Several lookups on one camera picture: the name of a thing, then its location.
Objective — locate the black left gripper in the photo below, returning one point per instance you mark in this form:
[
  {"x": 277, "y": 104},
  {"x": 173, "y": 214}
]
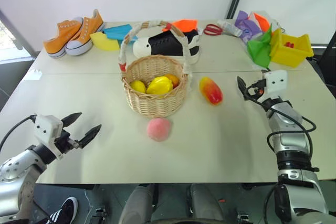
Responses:
[{"x": 65, "y": 142}]

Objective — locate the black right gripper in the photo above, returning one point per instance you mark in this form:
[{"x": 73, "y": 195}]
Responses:
[{"x": 258, "y": 91}]

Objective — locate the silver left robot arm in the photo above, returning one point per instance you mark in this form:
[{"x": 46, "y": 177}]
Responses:
[{"x": 15, "y": 171}]

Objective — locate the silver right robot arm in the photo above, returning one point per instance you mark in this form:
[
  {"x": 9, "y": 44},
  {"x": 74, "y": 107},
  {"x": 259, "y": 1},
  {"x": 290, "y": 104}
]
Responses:
[{"x": 291, "y": 140}]

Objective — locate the orange fruit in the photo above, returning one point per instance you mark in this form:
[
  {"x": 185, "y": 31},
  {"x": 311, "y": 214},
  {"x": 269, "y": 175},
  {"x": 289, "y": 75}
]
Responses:
[{"x": 173, "y": 79}]

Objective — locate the green crumpled paper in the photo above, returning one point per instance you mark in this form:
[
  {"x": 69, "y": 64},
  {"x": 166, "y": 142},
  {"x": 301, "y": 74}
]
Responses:
[{"x": 258, "y": 49}]

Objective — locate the yellow plastic bin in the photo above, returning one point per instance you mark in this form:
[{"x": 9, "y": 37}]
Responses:
[{"x": 286, "y": 53}]

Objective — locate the red yellow mango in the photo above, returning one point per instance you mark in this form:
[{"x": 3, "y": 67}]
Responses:
[{"x": 211, "y": 91}]

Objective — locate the small red item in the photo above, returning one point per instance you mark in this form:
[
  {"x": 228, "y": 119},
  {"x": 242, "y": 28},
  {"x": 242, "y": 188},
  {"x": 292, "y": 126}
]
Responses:
[{"x": 289, "y": 44}]

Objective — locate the purple crumpled paper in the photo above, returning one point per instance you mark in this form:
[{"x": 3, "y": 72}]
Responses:
[{"x": 246, "y": 28}]

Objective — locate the clear plastic bottle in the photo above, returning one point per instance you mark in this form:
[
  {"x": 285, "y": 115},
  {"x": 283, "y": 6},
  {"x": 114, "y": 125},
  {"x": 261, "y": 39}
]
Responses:
[{"x": 231, "y": 27}]

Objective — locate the white bag with orange paper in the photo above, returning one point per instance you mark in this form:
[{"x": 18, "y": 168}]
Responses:
[{"x": 262, "y": 20}]

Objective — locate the red scissors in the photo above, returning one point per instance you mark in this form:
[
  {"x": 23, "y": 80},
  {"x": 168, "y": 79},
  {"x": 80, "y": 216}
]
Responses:
[{"x": 211, "y": 30}]

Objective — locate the yellow lemon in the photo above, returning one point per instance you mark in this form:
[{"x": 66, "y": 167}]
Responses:
[{"x": 138, "y": 86}]

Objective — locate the black chair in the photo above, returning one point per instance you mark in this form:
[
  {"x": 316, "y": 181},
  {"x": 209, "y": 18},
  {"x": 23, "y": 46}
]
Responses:
[{"x": 326, "y": 61}]

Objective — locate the pink peach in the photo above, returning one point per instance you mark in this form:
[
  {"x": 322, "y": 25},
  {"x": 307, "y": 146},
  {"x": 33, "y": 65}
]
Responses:
[{"x": 159, "y": 129}]

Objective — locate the black shoe white stripes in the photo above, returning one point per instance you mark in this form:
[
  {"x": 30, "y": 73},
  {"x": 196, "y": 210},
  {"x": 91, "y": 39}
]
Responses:
[{"x": 63, "y": 212}]

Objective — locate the yellow folded paper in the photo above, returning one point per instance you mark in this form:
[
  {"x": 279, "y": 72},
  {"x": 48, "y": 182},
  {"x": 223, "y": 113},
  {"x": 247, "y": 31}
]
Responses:
[{"x": 105, "y": 41}]

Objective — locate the yellow bell pepper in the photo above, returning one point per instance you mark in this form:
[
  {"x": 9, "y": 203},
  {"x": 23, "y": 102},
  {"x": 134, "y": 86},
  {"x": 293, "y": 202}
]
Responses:
[{"x": 159, "y": 85}]

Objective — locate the orange folded paper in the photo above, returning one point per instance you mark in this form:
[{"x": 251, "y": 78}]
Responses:
[{"x": 183, "y": 24}]

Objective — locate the orange canvas sneaker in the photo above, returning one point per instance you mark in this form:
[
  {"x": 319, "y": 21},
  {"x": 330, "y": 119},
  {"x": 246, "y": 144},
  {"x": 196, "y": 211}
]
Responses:
[
  {"x": 59, "y": 40},
  {"x": 84, "y": 36}
]

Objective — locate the black and white sneaker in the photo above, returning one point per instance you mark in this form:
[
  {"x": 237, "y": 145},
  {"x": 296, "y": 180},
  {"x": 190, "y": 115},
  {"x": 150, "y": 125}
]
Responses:
[{"x": 168, "y": 44}]

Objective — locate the grey rounded shape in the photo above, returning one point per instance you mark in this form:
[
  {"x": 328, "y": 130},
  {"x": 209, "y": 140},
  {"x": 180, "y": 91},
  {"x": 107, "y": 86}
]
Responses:
[
  {"x": 137, "y": 205},
  {"x": 206, "y": 204}
]

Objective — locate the blue folded paper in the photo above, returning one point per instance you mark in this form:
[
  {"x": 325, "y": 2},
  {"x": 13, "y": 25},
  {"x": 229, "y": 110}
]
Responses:
[{"x": 118, "y": 32}]

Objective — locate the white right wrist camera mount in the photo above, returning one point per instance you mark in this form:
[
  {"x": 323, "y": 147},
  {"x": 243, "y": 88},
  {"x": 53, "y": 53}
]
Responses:
[{"x": 275, "y": 81}]

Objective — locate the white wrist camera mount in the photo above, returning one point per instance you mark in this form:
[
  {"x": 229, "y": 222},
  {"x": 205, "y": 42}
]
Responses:
[
  {"x": 46, "y": 127},
  {"x": 275, "y": 81}
]

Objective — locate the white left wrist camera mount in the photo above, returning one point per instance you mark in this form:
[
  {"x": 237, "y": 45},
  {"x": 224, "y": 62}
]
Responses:
[{"x": 46, "y": 127}]

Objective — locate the grey window frame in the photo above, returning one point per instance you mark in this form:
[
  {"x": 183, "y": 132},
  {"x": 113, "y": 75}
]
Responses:
[{"x": 15, "y": 33}]

